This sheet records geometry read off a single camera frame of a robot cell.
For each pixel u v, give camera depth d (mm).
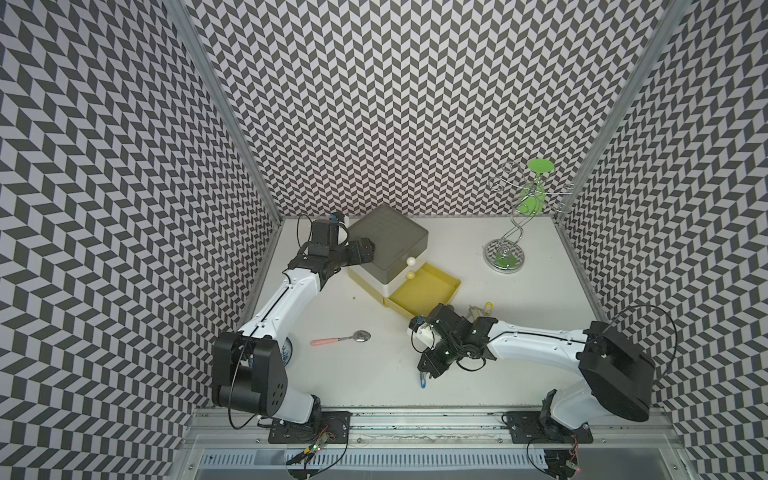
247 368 425
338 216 770
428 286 964
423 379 788
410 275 890
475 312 937
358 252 756
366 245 769
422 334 754
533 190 822
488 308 937
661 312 749
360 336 896
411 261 839
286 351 830
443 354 694
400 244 852
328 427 710
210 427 1580
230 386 428
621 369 431
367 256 771
